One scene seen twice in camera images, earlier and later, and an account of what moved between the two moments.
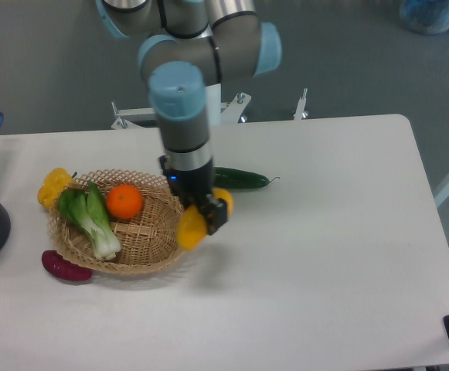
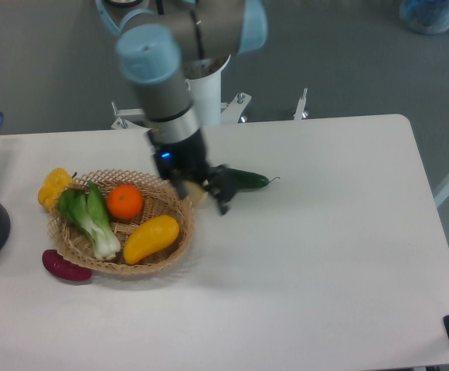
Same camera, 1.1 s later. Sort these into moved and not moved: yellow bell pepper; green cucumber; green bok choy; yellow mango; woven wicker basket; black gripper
Moved: black gripper; yellow mango
Not moved: woven wicker basket; green cucumber; yellow bell pepper; green bok choy
